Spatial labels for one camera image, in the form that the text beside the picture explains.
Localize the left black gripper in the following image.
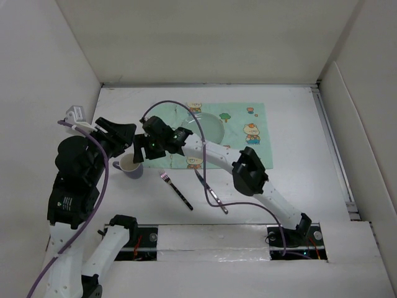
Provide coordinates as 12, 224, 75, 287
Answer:
85, 116, 136, 181

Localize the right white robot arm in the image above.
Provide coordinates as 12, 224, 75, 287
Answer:
134, 116, 312, 245

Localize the silver fork dark handle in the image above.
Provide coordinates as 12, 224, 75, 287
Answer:
159, 169, 194, 211

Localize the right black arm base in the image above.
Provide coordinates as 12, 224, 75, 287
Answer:
264, 223, 328, 261

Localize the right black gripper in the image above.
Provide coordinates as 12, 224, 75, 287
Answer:
133, 133, 166, 164

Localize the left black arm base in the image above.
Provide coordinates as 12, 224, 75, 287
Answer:
97, 215, 158, 261

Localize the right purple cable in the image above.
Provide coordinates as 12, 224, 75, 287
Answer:
141, 99, 288, 257

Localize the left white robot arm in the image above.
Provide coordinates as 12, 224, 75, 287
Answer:
45, 117, 141, 297

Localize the purple mug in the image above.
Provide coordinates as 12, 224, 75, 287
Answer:
112, 153, 143, 179

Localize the silver knife dark handle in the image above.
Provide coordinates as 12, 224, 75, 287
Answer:
194, 169, 229, 215

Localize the pale green glass plate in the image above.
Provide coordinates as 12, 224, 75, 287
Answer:
181, 112, 225, 144

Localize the green cartoon print cloth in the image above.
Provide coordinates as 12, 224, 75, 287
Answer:
146, 102, 274, 169

